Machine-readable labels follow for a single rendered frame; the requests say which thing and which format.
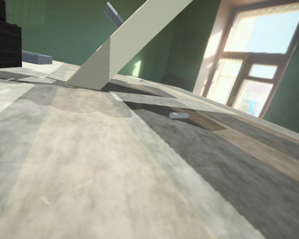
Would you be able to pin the cream service panel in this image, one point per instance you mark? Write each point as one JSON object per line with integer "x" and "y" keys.
{"x": 126, "y": 42}

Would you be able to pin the pale grey cylinder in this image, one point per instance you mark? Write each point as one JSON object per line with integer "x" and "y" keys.
{"x": 173, "y": 115}

